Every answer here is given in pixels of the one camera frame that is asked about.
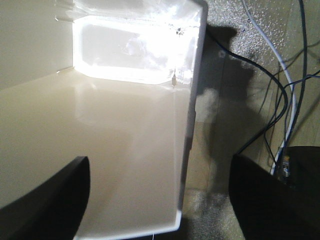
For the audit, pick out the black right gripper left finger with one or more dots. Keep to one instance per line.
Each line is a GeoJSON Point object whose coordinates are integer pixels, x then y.
{"type": "Point", "coordinates": [52, 211]}

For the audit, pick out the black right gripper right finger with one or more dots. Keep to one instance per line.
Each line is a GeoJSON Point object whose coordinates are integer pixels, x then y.
{"type": "Point", "coordinates": [269, 208]}

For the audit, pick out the white plastic trash bin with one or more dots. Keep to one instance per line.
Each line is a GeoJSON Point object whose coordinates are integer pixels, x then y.
{"type": "Point", "coordinates": [111, 80]}

